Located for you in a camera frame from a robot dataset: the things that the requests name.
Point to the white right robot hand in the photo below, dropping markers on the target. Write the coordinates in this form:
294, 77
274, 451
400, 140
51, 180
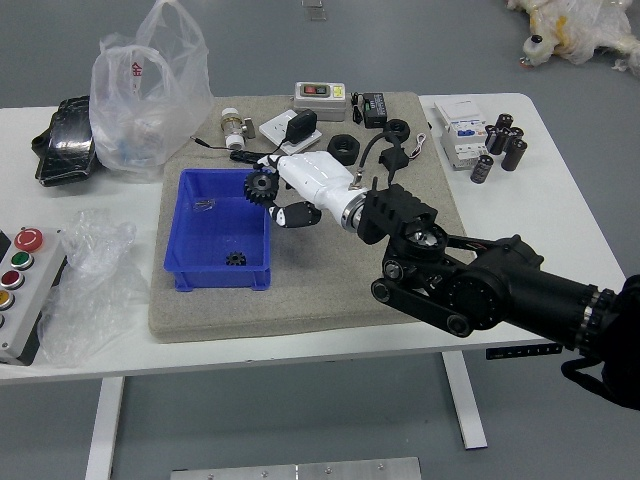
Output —
315, 175

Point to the big black gear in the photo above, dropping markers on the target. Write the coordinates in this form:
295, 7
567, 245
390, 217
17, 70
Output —
260, 188

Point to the small black gear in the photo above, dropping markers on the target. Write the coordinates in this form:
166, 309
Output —
234, 259

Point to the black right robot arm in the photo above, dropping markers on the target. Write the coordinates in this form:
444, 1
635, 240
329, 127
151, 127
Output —
500, 290

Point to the big black hex nut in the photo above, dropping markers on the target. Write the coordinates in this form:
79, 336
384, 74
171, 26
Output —
342, 145

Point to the small black nut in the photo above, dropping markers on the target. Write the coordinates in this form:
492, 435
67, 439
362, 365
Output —
399, 126

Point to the blue plastic box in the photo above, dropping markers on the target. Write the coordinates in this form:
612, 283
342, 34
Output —
220, 240

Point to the grey push-button control box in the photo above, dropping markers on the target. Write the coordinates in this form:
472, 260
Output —
25, 305

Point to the brass valve with white ends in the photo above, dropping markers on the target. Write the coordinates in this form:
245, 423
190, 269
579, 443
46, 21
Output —
233, 128

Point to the small clear plastic pouch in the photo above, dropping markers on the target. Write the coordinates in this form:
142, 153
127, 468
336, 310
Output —
204, 205

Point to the grey-brown foam mat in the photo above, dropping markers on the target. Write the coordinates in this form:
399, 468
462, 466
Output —
310, 290

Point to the white circuit breaker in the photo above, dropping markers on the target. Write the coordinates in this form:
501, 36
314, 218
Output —
460, 132

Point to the small metal floor plate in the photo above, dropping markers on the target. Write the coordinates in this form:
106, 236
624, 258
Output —
313, 9

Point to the black cylindrical capacitor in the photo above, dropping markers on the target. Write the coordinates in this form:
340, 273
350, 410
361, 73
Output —
504, 123
495, 140
515, 135
514, 155
481, 169

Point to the clear plastic bag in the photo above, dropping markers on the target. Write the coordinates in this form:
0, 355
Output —
147, 110

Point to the crumpled clear bubble wrap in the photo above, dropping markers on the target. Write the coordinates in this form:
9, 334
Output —
92, 290

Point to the black plastic tray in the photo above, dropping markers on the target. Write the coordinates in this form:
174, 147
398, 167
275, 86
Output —
62, 142

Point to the white table leg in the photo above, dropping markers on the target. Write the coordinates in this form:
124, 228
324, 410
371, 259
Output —
104, 430
465, 400

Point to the black desk control panel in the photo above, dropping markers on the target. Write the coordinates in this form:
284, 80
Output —
522, 351

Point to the plush toy in plastic wrap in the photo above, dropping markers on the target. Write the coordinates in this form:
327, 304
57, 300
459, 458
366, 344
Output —
575, 30

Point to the grey switch box red green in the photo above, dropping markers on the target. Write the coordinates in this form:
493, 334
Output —
320, 102

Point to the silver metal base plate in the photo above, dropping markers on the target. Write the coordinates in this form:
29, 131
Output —
295, 470

